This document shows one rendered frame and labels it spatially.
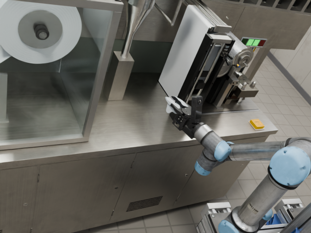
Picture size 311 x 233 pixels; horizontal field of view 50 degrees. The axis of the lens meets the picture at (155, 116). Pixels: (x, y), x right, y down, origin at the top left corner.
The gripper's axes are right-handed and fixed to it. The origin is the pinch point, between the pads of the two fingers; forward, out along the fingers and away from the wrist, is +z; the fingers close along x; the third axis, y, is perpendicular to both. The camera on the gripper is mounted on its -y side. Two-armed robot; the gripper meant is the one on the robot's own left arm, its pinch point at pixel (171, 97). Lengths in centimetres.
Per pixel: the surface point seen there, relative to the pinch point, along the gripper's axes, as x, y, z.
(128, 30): 2.5, -9.5, 41.1
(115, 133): -5.5, 34.8, 15.3
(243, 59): 69, -12, 10
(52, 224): -23, 102, 15
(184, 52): 41, -3, 31
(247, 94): 91, 11, 3
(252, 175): 170, 101, -19
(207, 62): 35.2, -9.6, 11.9
